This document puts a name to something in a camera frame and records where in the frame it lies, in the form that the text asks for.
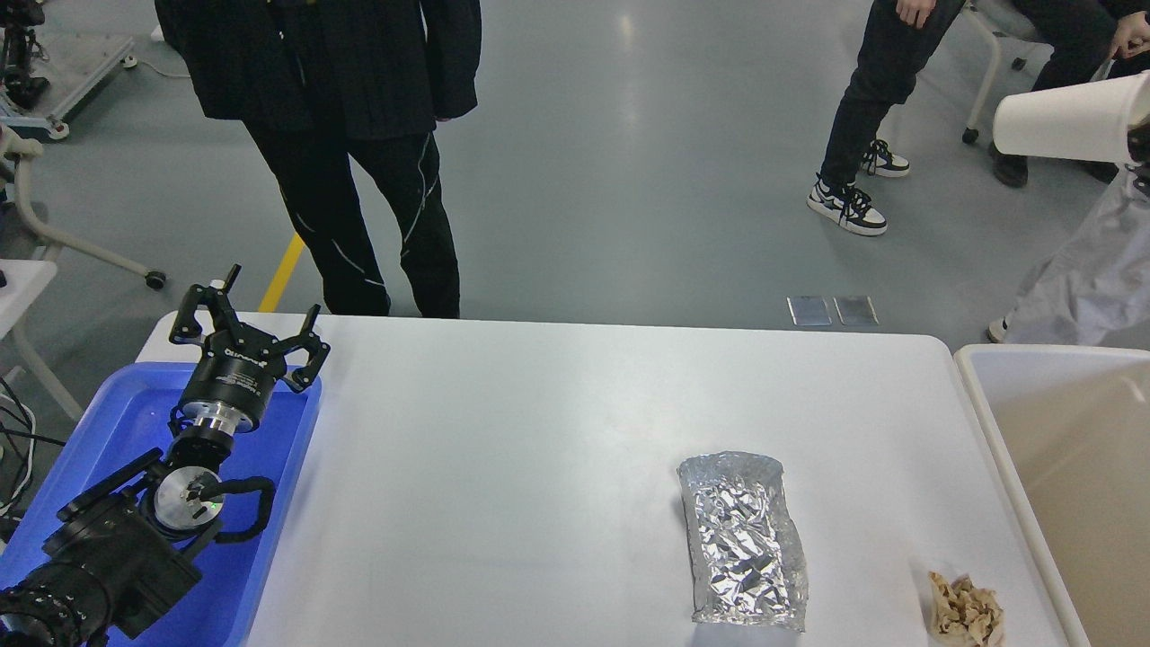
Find seated person in black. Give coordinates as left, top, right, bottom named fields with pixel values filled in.
left=986, top=0, right=1150, bottom=188

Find metal floor plate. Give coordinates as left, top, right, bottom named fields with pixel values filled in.
left=787, top=296, right=831, bottom=328
left=833, top=296, right=880, bottom=328

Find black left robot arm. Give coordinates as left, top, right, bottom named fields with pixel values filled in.
left=3, top=265, right=331, bottom=646

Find right metal floor plate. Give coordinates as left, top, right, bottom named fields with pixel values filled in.
left=833, top=296, right=880, bottom=328

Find blue plastic tray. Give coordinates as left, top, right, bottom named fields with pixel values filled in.
left=0, top=361, right=323, bottom=647

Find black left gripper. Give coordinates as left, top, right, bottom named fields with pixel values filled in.
left=169, top=263, right=332, bottom=434

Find person in black coat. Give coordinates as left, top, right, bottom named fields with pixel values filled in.
left=155, top=1, right=483, bottom=319

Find crumpled aluminium foil tray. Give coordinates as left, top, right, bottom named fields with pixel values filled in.
left=677, top=450, right=808, bottom=634

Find white rolling chair base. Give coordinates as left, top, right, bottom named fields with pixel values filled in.
left=0, top=126, right=168, bottom=291

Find left metal floor plate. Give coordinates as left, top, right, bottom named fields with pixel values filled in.
left=787, top=296, right=831, bottom=328

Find black cables at left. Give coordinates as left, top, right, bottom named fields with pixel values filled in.
left=0, top=377, right=68, bottom=531

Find person in white trousers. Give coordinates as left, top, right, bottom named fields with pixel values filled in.
left=986, top=164, right=1149, bottom=347

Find white office chair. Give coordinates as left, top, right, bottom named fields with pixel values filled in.
left=961, top=1, right=1048, bottom=145

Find beige plastic bin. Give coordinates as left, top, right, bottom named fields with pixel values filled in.
left=955, top=344, right=1149, bottom=646

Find white side table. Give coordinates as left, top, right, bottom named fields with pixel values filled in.
left=1, top=259, right=84, bottom=422

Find white paper cup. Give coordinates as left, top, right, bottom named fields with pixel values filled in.
left=992, top=71, right=1149, bottom=164

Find person with black-white sneakers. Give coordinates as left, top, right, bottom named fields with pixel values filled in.
left=808, top=1, right=964, bottom=236

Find grey wheeled equipment cart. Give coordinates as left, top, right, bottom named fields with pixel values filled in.
left=1, top=1, right=138, bottom=140

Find crumpled brown paper napkin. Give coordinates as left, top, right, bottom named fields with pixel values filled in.
left=928, top=571, right=1005, bottom=646

